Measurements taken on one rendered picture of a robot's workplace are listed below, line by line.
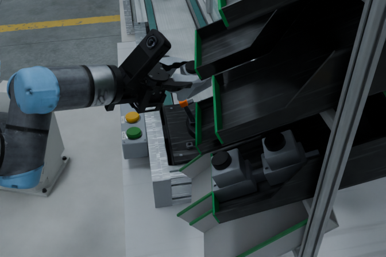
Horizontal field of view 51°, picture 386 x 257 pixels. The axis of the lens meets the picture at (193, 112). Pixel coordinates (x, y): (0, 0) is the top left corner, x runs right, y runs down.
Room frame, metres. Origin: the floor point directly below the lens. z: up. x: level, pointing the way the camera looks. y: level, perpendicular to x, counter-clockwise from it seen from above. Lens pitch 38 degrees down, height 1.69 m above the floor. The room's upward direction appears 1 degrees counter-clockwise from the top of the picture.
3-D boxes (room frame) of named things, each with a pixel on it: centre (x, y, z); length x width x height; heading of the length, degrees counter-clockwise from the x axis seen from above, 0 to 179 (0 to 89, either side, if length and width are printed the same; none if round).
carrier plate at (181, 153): (0.86, -0.05, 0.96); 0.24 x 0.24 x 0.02; 9
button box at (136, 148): (0.91, 0.18, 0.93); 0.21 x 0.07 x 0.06; 9
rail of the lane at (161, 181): (1.11, 0.14, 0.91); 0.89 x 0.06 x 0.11; 9
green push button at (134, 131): (0.84, 0.16, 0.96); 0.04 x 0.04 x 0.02
